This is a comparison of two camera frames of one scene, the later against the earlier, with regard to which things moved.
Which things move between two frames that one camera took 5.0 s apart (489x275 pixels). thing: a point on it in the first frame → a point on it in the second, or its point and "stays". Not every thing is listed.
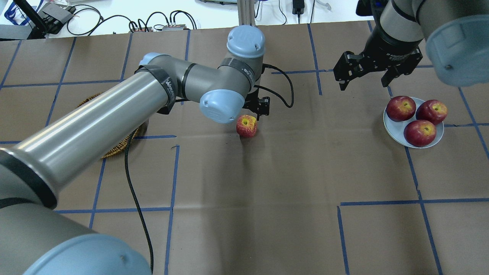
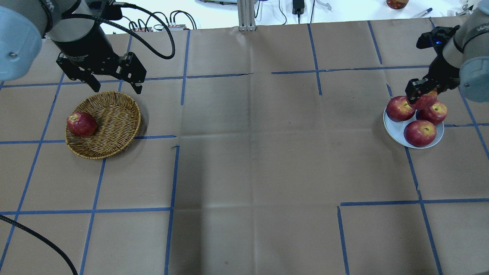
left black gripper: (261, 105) → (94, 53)
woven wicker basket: (122, 148) → (118, 117)
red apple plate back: (433, 112) stays
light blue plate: (395, 129) stays
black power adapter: (298, 7) stays
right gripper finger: (348, 66) → (415, 88)
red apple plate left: (400, 108) stays
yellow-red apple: (246, 125) → (423, 102)
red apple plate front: (420, 133) stays
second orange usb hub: (136, 30) stays
